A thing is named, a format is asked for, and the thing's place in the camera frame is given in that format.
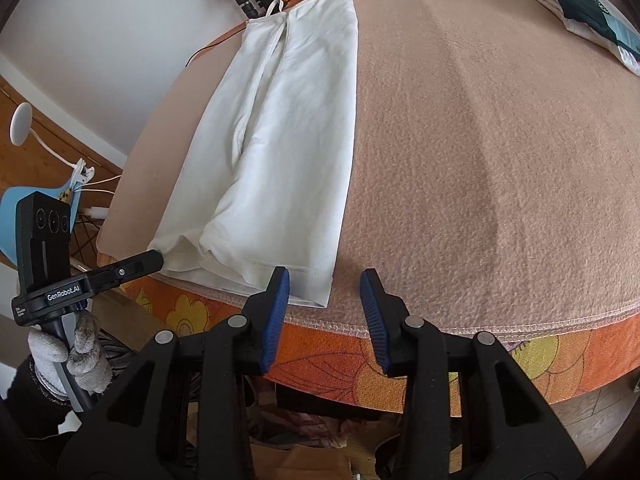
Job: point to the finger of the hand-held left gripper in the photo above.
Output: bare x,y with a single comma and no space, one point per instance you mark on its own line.
125,270

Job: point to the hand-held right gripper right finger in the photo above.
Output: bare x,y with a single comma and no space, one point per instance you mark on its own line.
374,315

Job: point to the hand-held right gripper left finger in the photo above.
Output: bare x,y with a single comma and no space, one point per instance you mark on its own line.
276,310

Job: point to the white camisole top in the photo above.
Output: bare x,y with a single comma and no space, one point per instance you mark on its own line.
280,135

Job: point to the person's left forearm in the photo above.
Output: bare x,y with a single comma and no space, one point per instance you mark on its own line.
30,400

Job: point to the person's left hand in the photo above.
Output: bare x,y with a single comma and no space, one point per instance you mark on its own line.
85,355

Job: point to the light blue chair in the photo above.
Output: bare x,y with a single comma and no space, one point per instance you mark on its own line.
15,210

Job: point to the white gooseneck lamp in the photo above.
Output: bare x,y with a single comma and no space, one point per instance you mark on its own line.
22,125

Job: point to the beige fleece blanket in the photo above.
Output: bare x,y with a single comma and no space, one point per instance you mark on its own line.
475,160

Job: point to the dark green folded garment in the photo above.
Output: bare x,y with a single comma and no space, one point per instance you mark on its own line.
590,0

